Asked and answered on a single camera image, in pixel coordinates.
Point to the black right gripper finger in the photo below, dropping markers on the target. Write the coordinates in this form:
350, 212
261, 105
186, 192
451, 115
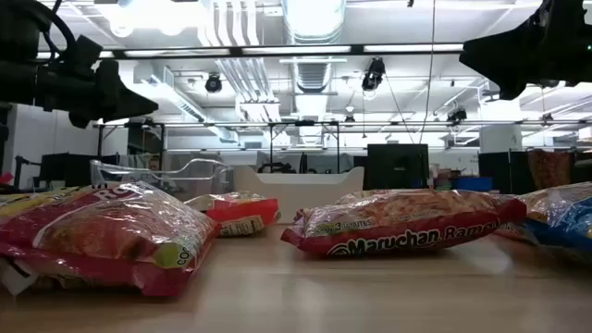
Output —
504, 60

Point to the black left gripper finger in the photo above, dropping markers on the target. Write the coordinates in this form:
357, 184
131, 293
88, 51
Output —
125, 99

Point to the red Maruchan ramen pack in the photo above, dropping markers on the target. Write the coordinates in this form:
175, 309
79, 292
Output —
240, 213
115, 231
393, 231

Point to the blue Maruchan ramen pack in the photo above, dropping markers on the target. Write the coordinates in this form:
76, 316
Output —
564, 217

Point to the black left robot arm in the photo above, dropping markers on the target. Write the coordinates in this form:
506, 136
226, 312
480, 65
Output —
18, 83

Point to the person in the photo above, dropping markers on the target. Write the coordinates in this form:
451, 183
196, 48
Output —
154, 163

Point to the black equipment box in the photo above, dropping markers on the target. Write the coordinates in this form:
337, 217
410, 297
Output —
65, 168

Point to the black clamp stand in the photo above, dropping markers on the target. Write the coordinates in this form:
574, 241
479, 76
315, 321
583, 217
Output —
17, 173

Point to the black cabinet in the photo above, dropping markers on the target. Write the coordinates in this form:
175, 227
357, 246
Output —
501, 171

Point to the red plastic item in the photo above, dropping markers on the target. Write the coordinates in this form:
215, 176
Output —
5, 178

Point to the orange patterned cloth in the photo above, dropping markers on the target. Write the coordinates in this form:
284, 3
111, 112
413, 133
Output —
550, 168

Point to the clear plastic bin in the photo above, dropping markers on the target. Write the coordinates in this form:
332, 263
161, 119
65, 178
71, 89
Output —
217, 182

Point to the blue storage bin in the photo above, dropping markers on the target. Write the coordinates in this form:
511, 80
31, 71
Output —
472, 184

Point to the stacked colourful bowls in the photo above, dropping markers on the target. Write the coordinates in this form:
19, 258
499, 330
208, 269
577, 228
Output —
444, 181

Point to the white plastic bin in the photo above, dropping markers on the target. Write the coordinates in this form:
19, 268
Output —
300, 194

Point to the black hanging camera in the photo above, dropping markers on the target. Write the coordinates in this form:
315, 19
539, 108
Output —
213, 83
457, 114
373, 74

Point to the black metal frame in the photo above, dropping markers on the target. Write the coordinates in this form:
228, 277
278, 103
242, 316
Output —
338, 148

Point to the silver ventilation duct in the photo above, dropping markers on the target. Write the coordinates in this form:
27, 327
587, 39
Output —
313, 74

